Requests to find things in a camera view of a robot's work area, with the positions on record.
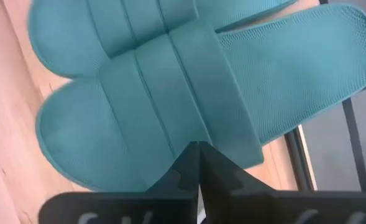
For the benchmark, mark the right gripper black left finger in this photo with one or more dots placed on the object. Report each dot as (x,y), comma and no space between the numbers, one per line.
(185,174)

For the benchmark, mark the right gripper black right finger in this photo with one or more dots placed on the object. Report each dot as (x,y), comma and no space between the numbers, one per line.
(220,174)

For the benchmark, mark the teal rubber slide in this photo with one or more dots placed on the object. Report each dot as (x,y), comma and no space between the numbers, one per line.
(263,77)
(71,37)

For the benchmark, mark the black table frame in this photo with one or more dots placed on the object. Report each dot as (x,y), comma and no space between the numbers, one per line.
(296,161)

